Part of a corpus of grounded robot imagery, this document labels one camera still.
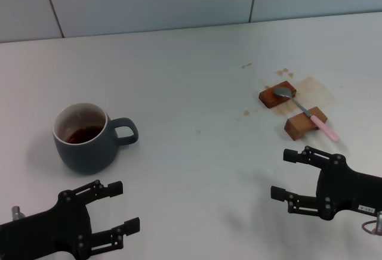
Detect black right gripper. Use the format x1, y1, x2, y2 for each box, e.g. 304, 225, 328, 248
270, 145, 382, 222

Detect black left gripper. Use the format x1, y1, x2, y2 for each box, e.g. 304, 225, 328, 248
0, 179, 140, 260

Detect grey ceramic cup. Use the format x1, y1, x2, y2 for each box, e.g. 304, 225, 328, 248
52, 102, 140, 175

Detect pink handled metal spoon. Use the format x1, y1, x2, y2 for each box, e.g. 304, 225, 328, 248
273, 86, 341, 144

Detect light notched wooden block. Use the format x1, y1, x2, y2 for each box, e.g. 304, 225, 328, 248
284, 106, 328, 142

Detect dark reddish wooden block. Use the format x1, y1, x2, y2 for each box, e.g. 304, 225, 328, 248
258, 80, 298, 110

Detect dark brown coffee liquid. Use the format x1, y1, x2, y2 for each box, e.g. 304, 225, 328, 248
63, 125, 104, 145

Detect thin grey cable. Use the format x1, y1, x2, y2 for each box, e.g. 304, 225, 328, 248
361, 220, 378, 236

